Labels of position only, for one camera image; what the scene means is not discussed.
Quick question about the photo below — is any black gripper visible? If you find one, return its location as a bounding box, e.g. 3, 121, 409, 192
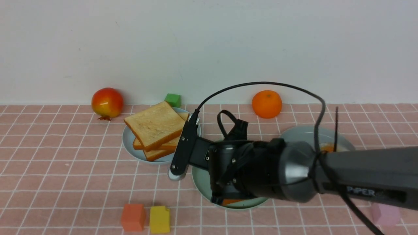
209, 140, 257, 204

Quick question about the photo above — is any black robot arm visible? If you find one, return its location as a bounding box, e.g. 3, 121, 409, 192
189, 137, 418, 210

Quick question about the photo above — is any green centre plate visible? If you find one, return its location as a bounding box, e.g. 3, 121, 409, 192
192, 140, 270, 210

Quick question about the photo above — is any orange fruit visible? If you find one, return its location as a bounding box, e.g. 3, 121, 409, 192
252, 90, 282, 119

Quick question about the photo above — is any green cube block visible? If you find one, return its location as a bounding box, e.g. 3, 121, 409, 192
165, 93, 182, 108

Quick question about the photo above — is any yellow block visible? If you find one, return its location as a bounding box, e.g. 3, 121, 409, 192
149, 206, 170, 234

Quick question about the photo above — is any fried egg right rear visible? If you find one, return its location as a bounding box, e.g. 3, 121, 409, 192
320, 143, 346, 153

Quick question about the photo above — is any blue plate with bread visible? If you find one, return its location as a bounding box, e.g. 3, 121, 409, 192
122, 107, 190, 164

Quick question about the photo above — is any orange block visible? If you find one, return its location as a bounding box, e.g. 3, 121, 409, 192
121, 204, 146, 232

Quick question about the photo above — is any blue plate with eggs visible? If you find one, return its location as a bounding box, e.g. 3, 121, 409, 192
280, 126, 356, 151

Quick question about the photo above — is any red yellow pomegranate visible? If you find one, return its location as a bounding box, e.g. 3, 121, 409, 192
91, 87, 124, 121

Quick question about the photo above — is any pink block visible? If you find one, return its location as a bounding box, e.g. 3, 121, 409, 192
371, 203, 401, 227

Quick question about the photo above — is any pink checkered tablecloth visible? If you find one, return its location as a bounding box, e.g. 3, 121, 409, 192
0, 103, 418, 235

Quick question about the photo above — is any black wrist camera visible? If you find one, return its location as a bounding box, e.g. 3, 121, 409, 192
168, 109, 199, 181

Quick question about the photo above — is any black cable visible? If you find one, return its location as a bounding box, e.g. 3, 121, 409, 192
195, 82, 386, 235

